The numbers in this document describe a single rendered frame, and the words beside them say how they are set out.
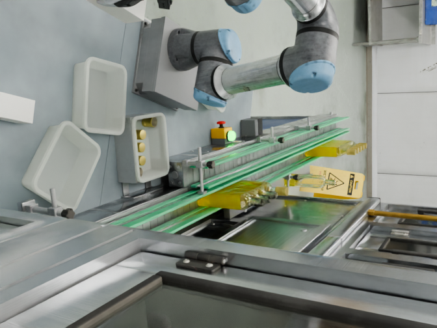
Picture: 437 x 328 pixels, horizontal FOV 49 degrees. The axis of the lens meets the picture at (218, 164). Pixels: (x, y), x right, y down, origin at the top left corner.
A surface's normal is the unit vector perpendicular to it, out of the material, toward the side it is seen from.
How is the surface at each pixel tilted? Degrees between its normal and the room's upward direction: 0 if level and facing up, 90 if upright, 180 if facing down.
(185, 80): 1
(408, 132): 90
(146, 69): 90
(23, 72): 0
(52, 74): 0
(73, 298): 90
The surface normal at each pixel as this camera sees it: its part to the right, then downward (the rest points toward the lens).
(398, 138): -0.51, 0.18
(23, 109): 0.86, 0.04
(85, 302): -0.06, -0.98
